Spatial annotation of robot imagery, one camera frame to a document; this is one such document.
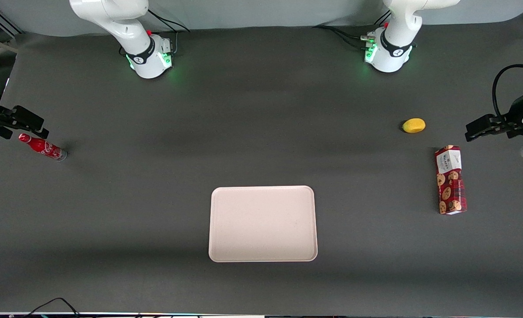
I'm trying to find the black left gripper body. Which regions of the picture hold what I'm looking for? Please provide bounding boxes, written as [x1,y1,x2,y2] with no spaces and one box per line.
[504,88,523,138]

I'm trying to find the red coke bottle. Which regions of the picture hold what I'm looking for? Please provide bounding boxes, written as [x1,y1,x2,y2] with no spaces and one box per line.
[18,133,68,162]

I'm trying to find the white rectangular tray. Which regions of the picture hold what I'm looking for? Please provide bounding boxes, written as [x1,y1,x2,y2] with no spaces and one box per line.
[208,185,318,263]

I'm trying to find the red tartan cookie box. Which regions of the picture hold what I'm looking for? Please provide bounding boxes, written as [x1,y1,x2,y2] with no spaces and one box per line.
[434,145,468,215]

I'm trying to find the yellow lemon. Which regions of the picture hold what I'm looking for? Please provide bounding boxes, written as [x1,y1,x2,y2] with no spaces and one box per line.
[402,118,426,134]

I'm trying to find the black left wrist cable loop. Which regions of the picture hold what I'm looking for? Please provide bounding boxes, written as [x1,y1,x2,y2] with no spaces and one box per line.
[492,64,523,118]

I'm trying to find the aluminium frame profile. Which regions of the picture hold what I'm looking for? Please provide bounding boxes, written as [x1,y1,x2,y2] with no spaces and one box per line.
[0,11,24,38]

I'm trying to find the black right arm base cable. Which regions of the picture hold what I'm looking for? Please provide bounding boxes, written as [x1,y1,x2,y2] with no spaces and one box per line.
[119,9,191,57]

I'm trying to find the black left arm base cables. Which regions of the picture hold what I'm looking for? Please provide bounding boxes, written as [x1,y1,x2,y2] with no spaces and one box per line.
[312,11,392,50]

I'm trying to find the thin black table edge cable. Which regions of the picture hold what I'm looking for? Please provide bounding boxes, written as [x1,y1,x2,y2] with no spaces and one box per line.
[23,297,81,318]

